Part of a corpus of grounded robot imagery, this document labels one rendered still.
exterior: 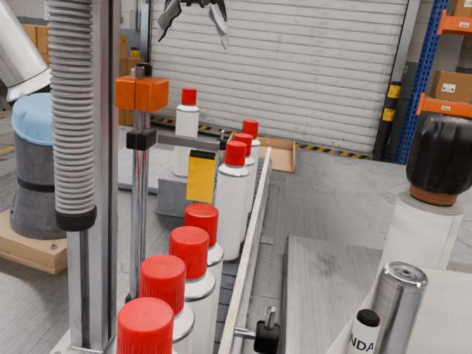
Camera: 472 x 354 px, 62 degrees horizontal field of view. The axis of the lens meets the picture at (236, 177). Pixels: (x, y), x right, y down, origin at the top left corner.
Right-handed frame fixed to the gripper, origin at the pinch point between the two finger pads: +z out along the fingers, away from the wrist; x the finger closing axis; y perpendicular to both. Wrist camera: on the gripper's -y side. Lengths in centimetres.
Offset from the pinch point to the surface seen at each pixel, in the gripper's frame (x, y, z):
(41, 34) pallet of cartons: -217, -286, 14
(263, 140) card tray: 15, -72, 36
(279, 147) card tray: 22, -72, 38
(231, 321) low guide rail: 19, 48, 30
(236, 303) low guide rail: 19, 45, 30
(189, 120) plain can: 1.1, 2.3, 15.7
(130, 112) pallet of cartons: -156, -359, 94
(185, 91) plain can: -0.5, 1.6, 9.5
